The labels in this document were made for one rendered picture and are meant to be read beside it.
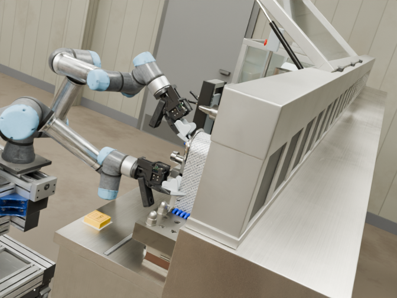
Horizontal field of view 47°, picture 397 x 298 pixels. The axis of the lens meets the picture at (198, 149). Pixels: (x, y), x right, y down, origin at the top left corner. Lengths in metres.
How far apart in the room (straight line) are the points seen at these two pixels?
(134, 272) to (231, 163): 0.93
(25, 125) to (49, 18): 5.03
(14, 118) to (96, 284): 0.62
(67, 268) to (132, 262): 0.24
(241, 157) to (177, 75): 4.83
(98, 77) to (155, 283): 0.72
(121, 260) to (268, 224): 0.86
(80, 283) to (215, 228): 1.04
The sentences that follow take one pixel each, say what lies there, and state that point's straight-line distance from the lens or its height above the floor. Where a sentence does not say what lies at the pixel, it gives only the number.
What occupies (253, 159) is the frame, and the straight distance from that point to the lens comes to 0.61.
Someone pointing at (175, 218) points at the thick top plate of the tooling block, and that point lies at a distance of 1.58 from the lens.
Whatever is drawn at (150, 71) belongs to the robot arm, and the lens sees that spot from 1.65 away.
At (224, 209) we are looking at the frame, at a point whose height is 1.49.
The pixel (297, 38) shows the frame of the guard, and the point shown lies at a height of 1.71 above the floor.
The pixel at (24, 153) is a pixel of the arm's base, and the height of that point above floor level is 0.87.
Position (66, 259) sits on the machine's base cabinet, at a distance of 1.65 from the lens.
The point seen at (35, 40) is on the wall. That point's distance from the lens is 6.80.
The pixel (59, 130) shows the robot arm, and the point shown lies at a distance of 1.80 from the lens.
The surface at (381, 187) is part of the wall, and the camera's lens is 5.03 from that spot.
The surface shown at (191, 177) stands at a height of 1.17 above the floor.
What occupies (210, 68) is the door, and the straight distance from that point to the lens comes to 5.24.
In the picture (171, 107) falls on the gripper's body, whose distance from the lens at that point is 1.62.
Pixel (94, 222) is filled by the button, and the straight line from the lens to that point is 1.68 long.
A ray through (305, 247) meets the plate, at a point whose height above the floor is 1.44.
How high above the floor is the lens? 1.76
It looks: 18 degrees down
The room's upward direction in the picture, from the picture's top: 15 degrees clockwise
